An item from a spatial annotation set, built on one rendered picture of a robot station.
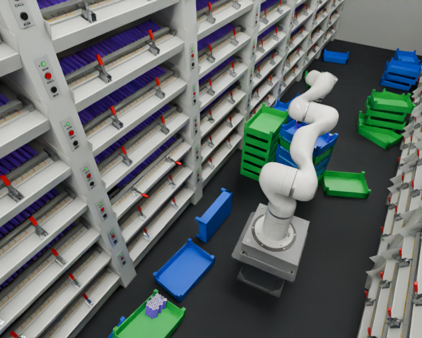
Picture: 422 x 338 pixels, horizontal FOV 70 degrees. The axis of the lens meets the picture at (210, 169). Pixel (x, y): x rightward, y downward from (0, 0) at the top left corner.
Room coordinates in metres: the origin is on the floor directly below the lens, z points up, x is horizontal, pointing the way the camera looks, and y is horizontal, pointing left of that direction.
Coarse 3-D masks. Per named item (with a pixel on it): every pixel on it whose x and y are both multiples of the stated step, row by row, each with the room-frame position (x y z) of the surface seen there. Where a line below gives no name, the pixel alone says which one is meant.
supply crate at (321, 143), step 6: (294, 120) 1.71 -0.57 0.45; (282, 126) 1.61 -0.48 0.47; (288, 126) 1.67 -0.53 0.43; (294, 126) 1.71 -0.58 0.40; (282, 132) 1.61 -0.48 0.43; (288, 132) 1.57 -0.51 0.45; (294, 132) 1.64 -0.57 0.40; (288, 138) 1.56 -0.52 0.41; (318, 138) 1.57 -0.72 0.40; (324, 138) 1.57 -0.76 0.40; (336, 138) 1.51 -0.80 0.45; (318, 144) 1.51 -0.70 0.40; (324, 144) 1.51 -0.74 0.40; (330, 144) 1.48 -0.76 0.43; (318, 150) 1.39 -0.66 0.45; (324, 150) 1.44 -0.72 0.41
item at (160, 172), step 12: (180, 132) 1.38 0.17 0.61; (192, 144) 1.34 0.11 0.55; (180, 156) 1.25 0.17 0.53; (156, 168) 1.14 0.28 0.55; (168, 168) 1.16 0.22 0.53; (144, 180) 1.05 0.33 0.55; (156, 180) 1.08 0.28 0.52; (144, 192) 1.00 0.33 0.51; (120, 204) 0.90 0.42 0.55; (132, 204) 0.92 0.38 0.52; (120, 216) 0.86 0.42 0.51
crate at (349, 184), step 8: (328, 176) 1.61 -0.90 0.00; (336, 176) 1.61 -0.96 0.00; (344, 176) 1.60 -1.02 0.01; (352, 176) 1.59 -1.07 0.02; (360, 176) 1.57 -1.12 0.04; (328, 184) 1.53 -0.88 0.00; (336, 184) 1.53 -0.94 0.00; (344, 184) 1.52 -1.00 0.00; (352, 184) 1.52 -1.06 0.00; (360, 184) 1.52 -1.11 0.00; (328, 192) 1.43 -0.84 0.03; (336, 192) 1.42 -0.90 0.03; (344, 192) 1.41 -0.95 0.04; (352, 192) 1.41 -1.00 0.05; (360, 192) 1.40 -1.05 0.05; (368, 192) 1.39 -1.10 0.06
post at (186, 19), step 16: (192, 0) 1.40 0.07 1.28; (176, 16) 1.36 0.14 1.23; (192, 16) 1.40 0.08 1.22; (192, 32) 1.39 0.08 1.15; (176, 64) 1.37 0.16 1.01; (192, 80) 1.37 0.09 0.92; (192, 112) 1.36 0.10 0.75; (192, 128) 1.36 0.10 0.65; (192, 160) 1.34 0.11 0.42; (192, 176) 1.35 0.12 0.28
